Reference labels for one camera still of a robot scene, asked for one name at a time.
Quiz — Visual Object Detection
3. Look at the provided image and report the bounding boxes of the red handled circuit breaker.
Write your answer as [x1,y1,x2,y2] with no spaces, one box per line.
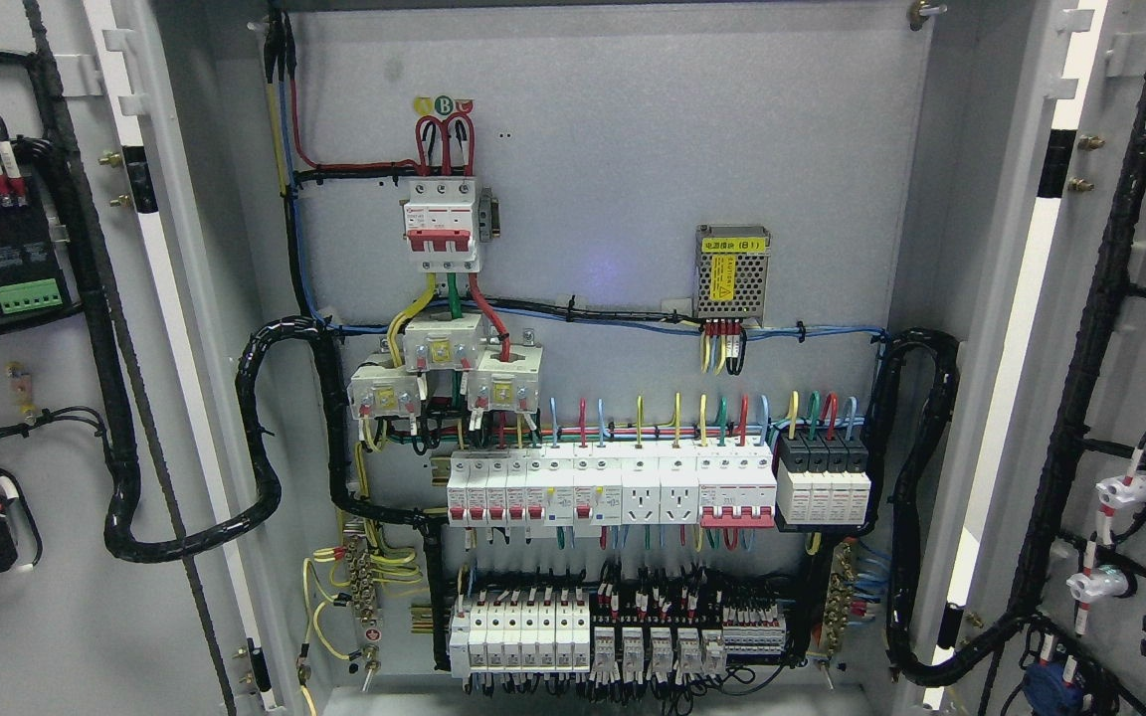
[696,444,777,529]

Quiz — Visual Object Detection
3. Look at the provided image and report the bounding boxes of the black wire loom right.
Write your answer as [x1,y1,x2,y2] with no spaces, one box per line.
[871,328,1027,687]

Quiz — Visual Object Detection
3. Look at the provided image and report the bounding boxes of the white current transformers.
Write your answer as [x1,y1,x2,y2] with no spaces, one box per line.
[347,313,544,420]

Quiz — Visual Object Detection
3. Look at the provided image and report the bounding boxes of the main red white breaker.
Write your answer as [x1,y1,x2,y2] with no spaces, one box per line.
[402,176,499,273]

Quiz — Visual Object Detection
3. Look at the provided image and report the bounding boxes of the lower relay terminal row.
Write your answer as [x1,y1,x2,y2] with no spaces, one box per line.
[447,565,792,701]

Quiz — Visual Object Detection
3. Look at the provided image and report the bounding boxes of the black wire loom left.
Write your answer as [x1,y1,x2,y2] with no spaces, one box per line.
[21,0,450,672]

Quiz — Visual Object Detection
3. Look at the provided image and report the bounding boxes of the metal mesh power supply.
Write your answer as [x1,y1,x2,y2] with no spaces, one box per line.
[692,225,770,320]

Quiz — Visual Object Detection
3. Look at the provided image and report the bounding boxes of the black surge protector module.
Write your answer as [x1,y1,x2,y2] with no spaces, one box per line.
[774,434,871,533]

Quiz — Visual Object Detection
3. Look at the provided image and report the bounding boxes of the grey cabinet door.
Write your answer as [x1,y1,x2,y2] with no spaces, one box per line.
[0,1,261,715]
[972,1,1146,707]

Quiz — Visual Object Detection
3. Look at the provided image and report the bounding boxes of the white socket breaker row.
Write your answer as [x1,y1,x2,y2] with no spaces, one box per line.
[524,443,700,538]

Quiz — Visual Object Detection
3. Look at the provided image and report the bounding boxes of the black wire loom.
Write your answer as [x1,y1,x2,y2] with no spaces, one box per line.
[21,0,450,672]
[871,328,1027,687]

